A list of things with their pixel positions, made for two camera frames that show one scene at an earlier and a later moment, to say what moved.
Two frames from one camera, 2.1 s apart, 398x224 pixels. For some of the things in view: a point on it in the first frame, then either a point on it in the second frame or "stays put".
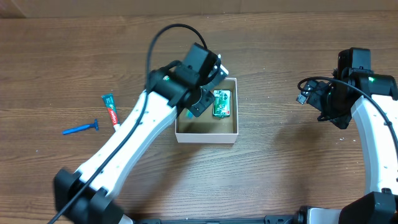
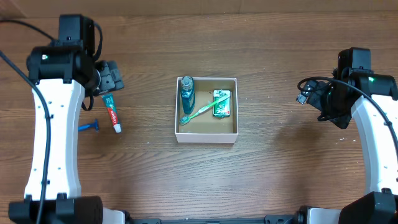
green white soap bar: x=222 y=108 stays put
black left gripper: x=208 y=100 -> x=111 y=74
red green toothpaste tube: x=109 y=100 stays put
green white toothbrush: x=189 y=114 -> x=184 y=120
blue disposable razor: x=96 y=125 stays put
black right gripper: x=342 y=121 stays put
